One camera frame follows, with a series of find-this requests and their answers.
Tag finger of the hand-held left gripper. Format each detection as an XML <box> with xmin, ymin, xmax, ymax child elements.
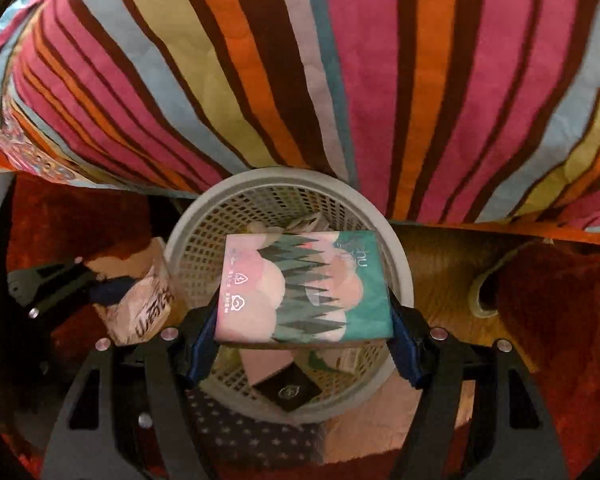
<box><xmin>7</xmin><ymin>257</ymin><xmax>136</xmax><ymax>321</ymax></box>

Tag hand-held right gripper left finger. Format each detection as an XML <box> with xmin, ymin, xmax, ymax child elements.
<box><xmin>37</xmin><ymin>300</ymin><xmax>221</xmax><ymax>480</ymax></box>

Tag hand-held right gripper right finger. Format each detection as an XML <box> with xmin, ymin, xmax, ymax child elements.
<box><xmin>387</xmin><ymin>295</ymin><xmax>571</xmax><ymax>480</ymax></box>

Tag pink paper card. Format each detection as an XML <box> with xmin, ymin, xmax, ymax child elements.
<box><xmin>239</xmin><ymin>347</ymin><xmax>296</xmax><ymax>386</ymax></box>

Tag brown printed snack bag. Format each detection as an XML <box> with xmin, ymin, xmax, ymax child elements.
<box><xmin>87</xmin><ymin>237</ymin><xmax>176</xmax><ymax>346</ymax></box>

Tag small green white box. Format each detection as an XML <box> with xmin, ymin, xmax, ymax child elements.
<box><xmin>305</xmin><ymin>347</ymin><xmax>366</xmax><ymax>373</ymax></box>

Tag small black box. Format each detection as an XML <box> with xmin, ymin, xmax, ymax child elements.
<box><xmin>252</xmin><ymin>362</ymin><xmax>323</xmax><ymax>413</ymax></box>

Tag teal pink tissue packet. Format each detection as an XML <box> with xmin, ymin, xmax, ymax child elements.
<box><xmin>214</xmin><ymin>230</ymin><xmax>396</xmax><ymax>348</ymax></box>

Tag grey mesh waste basket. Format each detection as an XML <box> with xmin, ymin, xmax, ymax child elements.
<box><xmin>165</xmin><ymin>167</ymin><xmax>415</xmax><ymax>413</ymax></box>

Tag beige slipper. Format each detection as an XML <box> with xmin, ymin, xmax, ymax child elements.
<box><xmin>467</xmin><ymin>245</ymin><xmax>546</xmax><ymax>318</ymax></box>

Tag dark star patterned clothing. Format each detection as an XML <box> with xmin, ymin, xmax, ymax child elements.
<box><xmin>185</xmin><ymin>387</ymin><xmax>326</xmax><ymax>466</ymax></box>

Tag red shaggy rug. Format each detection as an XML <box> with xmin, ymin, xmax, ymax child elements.
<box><xmin>5</xmin><ymin>175</ymin><xmax>600</xmax><ymax>480</ymax></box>

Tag colourful striped blanket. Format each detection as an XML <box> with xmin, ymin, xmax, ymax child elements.
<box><xmin>0</xmin><ymin>0</ymin><xmax>600</xmax><ymax>246</ymax></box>

